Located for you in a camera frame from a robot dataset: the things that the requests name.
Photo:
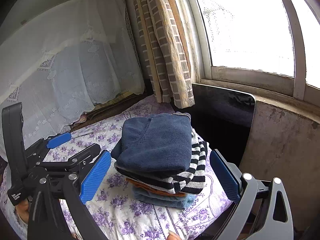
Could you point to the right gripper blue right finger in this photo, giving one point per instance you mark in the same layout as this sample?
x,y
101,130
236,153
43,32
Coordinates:
x,y
274,217

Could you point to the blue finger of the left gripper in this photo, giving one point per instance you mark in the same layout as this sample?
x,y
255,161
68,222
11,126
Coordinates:
x,y
87,154
59,139

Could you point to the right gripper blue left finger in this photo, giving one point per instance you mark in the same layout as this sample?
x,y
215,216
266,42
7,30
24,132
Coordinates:
x,y
76,184

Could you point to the navy school cardigan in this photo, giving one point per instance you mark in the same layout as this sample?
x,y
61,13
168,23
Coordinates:
x,y
158,143

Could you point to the person's left hand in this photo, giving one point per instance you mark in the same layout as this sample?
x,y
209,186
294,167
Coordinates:
x,y
22,210

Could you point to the person's right hand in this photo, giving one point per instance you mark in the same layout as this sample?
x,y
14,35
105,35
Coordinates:
x,y
173,236

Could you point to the purple floral bed quilt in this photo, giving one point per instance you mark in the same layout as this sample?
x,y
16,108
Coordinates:
x,y
114,207

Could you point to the light blue folded garment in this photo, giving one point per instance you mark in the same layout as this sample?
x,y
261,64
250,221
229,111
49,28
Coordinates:
x,y
159,200

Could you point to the black white striped garment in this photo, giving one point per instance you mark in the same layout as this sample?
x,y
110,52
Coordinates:
x,y
191,181

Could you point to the orange folded garment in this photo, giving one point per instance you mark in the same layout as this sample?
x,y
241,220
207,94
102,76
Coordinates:
x,y
152,190

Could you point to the white lace cover cloth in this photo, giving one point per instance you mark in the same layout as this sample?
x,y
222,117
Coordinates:
x,y
66,61

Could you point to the black bed end board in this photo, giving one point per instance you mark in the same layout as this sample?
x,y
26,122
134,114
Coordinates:
x,y
222,117

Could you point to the brick pattern curtain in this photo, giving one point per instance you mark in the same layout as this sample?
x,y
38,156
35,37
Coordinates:
x,y
165,51

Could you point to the window frame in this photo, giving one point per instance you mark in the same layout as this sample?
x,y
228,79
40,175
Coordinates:
x,y
267,44

